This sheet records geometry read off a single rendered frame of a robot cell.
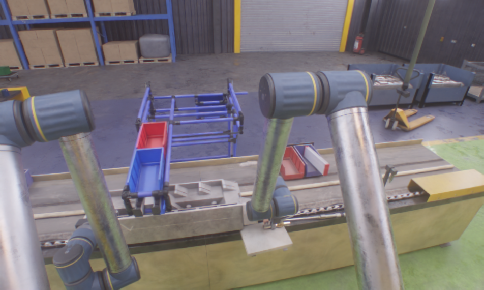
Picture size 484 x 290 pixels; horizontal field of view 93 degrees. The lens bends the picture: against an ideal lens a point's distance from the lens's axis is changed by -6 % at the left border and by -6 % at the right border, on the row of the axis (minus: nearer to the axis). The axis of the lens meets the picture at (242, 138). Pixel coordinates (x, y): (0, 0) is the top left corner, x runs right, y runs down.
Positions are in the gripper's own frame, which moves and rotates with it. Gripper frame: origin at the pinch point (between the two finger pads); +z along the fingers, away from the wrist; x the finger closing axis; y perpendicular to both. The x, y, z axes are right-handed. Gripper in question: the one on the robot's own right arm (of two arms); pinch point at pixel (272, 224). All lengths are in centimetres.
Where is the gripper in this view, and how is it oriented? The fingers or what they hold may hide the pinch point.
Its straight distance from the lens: 176.6
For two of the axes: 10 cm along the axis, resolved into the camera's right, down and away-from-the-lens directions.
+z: -0.2, 8.7, 5.0
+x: -1.9, -4.9, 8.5
